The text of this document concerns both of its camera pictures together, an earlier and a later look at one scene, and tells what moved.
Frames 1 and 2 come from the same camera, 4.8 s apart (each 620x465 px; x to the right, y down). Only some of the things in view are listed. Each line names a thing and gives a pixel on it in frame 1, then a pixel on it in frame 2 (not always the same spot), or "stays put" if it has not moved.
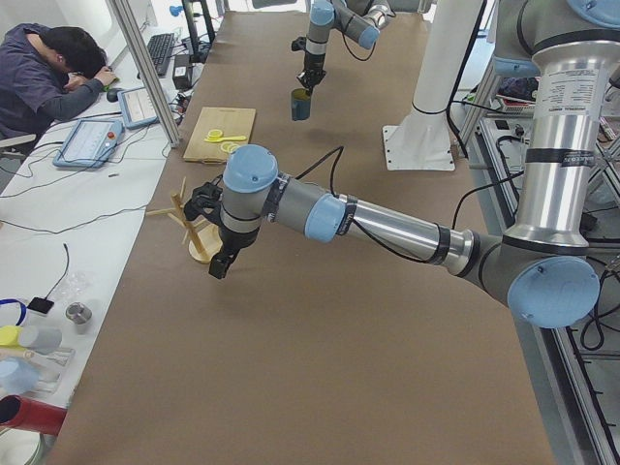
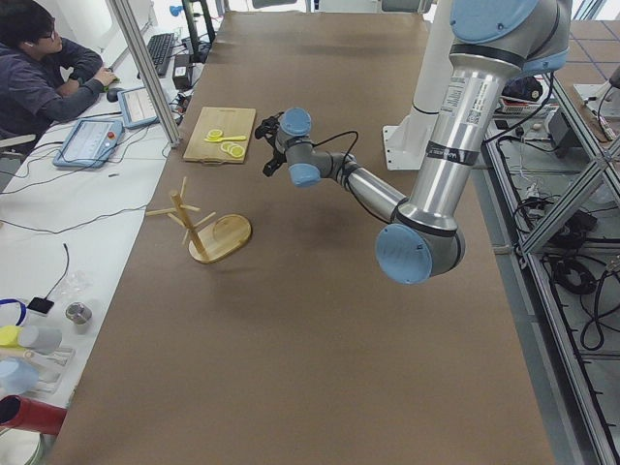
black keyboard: x=159 y=47 stays put
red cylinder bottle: x=20 y=413 stays put
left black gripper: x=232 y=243 → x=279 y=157
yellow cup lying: x=10 y=335 stays put
